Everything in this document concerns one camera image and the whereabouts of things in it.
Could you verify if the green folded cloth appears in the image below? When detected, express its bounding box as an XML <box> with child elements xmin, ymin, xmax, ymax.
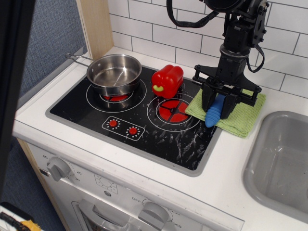
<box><xmin>185</xmin><ymin>90</ymin><xmax>266</xmax><ymax>138</ymax></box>

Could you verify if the grey sink basin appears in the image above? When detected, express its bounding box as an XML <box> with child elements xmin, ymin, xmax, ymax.
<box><xmin>243</xmin><ymin>111</ymin><xmax>308</xmax><ymax>223</ymax></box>

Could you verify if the blue handled metal spoon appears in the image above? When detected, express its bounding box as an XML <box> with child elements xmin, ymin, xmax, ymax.
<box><xmin>205</xmin><ymin>94</ymin><xmax>225</xmax><ymax>128</ymax></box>

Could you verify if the wooden side post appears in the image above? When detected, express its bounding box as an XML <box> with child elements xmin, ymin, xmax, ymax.
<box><xmin>76</xmin><ymin>0</ymin><xmax>114</xmax><ymax>60</ymax></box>

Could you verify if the black cable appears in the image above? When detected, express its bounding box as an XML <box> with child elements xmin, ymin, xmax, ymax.
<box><xmin>166</xmin><ymin>0</ymin><xmax>220</xmax><ymax>28</ymax></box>

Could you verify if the black toy stovetop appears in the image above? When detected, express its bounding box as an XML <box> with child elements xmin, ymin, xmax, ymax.
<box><xmin>46</xmin><ymin>67</ymin><xmax>221</xmax><ymax>177</ymax></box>

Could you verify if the grey left oven knob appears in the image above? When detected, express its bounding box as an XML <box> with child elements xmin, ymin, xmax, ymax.
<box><xmin>47</xmin><ymin>157</ymin><xmax>71</xmax><ymax>181</ymax></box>

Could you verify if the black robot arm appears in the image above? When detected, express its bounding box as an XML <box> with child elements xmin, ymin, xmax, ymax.
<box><xmin>193</xmin><ymin>0</ymin><xmax>269</xmax><ymax>119</ymax></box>

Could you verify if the stainless steel pot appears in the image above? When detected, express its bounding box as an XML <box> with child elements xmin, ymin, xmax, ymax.
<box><xmin>65</xmin><ymin>53</ymin><xmax>142</xmax><ymax>97</ymax></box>

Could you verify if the white toy oven door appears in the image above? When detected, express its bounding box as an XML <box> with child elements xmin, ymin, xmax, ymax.
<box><xmin>72</xmin><ymin>199</ymin><xmax>176</xmax><ymax>231</ymax></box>

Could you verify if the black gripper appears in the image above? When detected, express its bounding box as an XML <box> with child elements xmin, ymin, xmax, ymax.
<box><xmin>193</xmin><ymin>45</ymin><xmax>261</xmax><ymax>119</ymax></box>

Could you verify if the grey right oven knob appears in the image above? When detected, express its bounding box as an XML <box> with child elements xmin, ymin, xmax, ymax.
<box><xmin>138</xmin><ymin>202</ymin><xmax>169</xmax><ymax>231</ymax></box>

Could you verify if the grey oven knob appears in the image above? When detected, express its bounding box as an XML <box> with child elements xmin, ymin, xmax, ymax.
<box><xmin>47</xmin><ymin>157</ymin><xmax>71</xmax><ymax>181</ymax></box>
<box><xmin>138</xmin><ymin>202</ymin><xmax>169</xmax><ymax>231</ymax></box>

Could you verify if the red toy bell pepper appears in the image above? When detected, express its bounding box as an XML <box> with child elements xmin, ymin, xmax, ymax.
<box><xmin>152</xmin><ymin>64</ymin><xmax>184</xmax><ymax>99</ymax></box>

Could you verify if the yellow black object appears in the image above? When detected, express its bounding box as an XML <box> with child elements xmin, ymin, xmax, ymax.
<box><xmin>0</xmin><ymin>212</ymin><xmax>41</xmax><ymax>231</ymax></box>

